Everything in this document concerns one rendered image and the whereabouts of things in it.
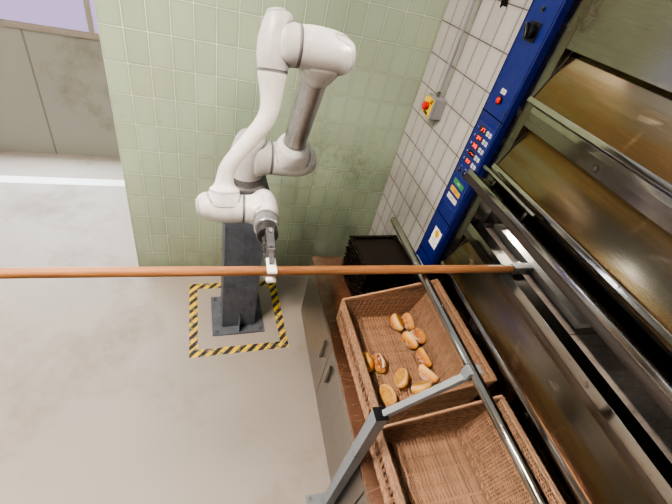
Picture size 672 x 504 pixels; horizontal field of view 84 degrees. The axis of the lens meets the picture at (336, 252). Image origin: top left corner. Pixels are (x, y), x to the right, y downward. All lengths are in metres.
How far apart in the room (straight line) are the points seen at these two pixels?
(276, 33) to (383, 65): 1.02
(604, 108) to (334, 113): 1.36
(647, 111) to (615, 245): 0.36
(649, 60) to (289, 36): 0.99
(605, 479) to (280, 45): 1.60
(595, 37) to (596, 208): 0.51
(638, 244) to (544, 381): 0.54
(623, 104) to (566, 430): 0.98
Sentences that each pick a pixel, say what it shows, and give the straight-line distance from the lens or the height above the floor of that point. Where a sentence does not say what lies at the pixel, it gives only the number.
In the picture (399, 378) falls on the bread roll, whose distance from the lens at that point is 1.72.
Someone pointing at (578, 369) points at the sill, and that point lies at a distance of 1.41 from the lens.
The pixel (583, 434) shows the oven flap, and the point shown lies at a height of 1.04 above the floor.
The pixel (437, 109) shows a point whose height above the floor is 1.47.
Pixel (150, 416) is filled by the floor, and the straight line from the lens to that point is 2.26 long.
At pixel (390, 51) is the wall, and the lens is 2.25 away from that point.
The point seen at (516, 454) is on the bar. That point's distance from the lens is 1.10.
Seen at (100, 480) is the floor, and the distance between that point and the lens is 2.18.
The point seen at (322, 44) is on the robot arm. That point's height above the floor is 1.74.
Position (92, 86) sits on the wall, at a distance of 3.96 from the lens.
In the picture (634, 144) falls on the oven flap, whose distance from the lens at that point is 1.30.
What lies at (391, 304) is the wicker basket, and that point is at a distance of 1.92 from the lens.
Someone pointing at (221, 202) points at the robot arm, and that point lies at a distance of 1.36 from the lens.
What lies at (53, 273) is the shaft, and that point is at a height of 1.18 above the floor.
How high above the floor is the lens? 2.00
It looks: 39 degrees down
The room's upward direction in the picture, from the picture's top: 16 degrees clockwise
